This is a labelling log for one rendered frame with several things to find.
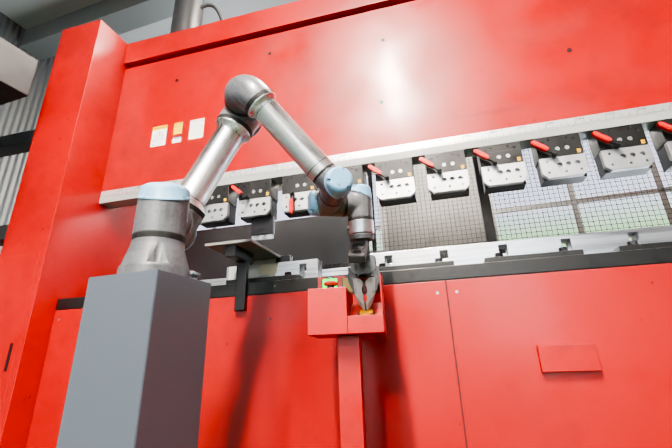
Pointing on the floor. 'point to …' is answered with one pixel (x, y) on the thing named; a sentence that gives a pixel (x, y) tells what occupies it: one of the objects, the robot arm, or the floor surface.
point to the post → (484, 205)
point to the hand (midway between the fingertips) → (365, 305)
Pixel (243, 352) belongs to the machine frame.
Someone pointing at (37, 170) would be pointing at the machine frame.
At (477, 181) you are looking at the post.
